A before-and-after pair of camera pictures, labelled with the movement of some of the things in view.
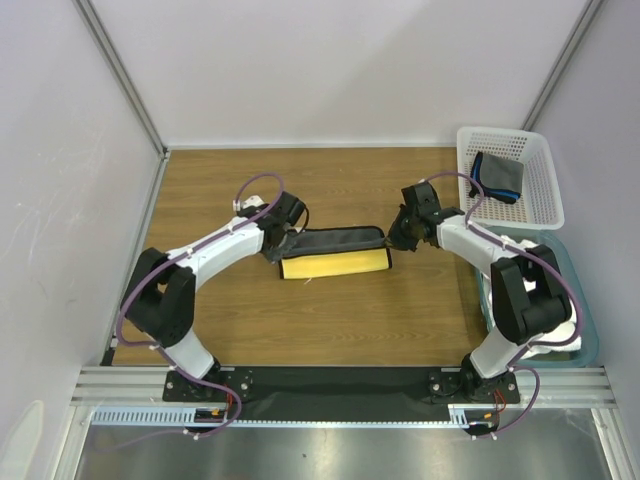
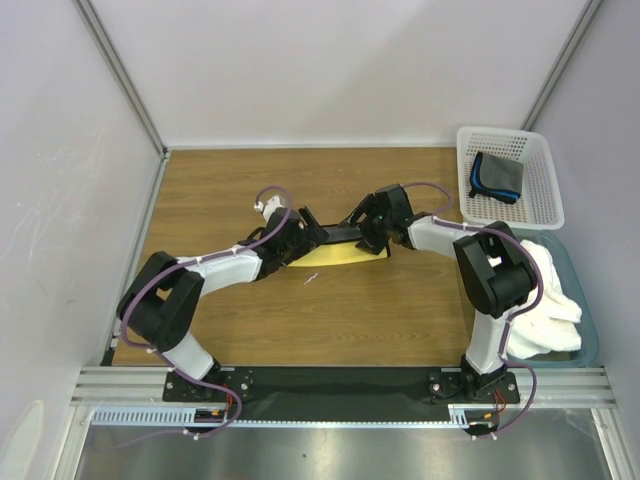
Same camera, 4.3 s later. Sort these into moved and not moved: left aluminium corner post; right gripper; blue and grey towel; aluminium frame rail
Moved: right gripper
Not moved: left aluminium corner post; blue and grey towel; aluminium frame rail
